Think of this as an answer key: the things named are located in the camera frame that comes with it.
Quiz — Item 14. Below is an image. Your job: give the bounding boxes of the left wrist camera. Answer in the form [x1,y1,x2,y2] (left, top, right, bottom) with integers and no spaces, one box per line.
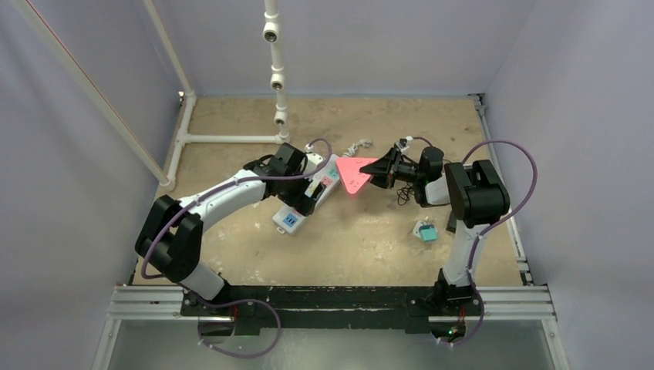
[302,152,331,176]

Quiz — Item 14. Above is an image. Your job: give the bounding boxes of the white multicolour power strip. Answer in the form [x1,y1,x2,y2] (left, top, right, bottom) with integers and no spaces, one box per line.
[272,154,341,235]

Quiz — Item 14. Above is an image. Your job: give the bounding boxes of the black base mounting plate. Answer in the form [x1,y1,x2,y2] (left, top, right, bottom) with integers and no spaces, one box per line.
[180,285,482,335]

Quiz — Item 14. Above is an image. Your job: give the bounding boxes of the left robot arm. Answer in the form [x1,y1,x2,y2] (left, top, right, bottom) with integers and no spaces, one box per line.
[135,143,329,315]

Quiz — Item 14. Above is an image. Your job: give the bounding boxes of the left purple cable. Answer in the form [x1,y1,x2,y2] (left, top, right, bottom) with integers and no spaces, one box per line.
[140,137,334,359]

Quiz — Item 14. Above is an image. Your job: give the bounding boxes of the pink triangular power socket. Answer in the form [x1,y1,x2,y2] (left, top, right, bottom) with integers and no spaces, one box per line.
[335,157,376,197]

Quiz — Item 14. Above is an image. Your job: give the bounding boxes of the purple cable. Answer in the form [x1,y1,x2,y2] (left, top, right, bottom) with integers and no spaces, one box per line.
[140,137,334,359]
[406,136,540,348]

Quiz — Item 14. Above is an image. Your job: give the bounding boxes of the black cable with adapters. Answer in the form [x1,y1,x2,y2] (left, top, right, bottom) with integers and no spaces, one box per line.
[396,183,461,236]

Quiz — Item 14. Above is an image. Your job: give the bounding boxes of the teal white plug adapter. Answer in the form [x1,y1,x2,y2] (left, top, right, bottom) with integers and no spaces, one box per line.
[413,220,439,243]

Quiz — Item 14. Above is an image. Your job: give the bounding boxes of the white PVC pipe frame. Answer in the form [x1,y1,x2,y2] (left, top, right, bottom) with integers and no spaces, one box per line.
[10,0,292,193]

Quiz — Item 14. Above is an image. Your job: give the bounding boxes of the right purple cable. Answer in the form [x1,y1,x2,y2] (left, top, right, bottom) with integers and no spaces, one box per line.
[406,136,540,348]

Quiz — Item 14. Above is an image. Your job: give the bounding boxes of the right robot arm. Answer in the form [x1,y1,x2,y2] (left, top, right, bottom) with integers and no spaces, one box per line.
[359,146,511,314]

